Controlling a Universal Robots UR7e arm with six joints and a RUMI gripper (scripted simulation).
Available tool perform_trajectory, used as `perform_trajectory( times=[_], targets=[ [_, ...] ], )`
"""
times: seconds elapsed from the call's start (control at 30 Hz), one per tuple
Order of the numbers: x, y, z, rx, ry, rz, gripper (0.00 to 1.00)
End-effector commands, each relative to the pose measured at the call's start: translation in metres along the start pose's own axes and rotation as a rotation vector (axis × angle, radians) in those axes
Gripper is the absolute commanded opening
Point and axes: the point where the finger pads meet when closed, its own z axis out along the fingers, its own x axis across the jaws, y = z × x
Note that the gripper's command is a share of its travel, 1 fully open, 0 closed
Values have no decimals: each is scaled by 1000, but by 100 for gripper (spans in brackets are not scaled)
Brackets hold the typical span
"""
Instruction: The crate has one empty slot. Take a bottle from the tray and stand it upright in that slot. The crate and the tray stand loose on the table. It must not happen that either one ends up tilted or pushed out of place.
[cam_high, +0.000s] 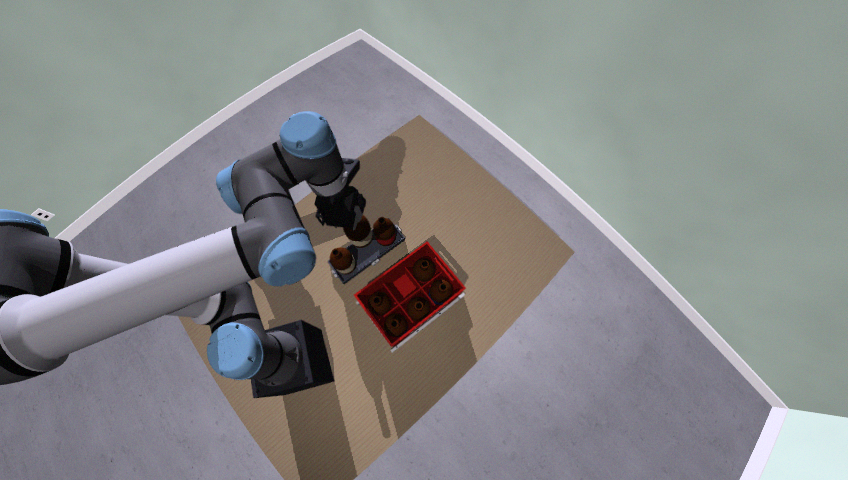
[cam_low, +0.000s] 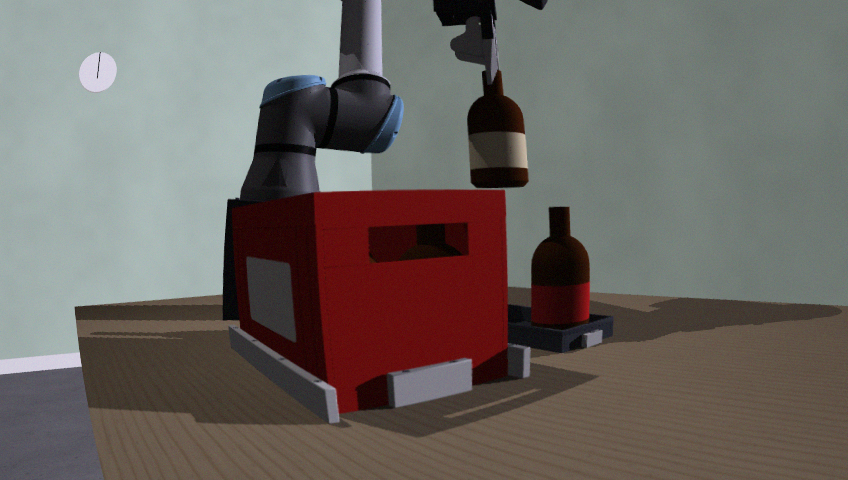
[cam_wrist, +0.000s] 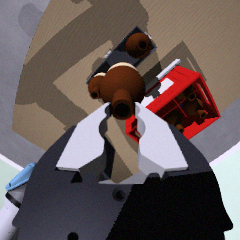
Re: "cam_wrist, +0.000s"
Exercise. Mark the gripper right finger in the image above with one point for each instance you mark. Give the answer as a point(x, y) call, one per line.
point(165, 150)

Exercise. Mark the red plastic crate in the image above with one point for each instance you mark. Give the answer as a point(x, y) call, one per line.
point(157, 97)

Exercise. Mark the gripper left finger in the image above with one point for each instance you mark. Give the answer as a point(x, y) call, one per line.
point(79, 150)

